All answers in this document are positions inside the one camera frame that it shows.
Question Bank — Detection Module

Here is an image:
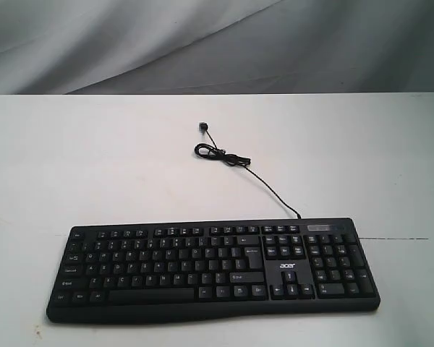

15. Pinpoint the black acer keyboard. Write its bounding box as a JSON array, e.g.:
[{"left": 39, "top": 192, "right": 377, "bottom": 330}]
[{"left": 46, "top": 218, "right": 380, "bottom": 324}]

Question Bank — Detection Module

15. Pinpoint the grey backdrop cloth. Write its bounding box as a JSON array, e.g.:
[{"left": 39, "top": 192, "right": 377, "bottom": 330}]
[{"left": 0, "top": 1, "right": 434, "bottom": 94}]

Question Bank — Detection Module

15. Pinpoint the black keyboard usb cable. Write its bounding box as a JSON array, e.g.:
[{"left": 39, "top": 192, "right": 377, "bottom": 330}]
[{"left": 194, "top": 121, "right": 302, "bottom": 220}]

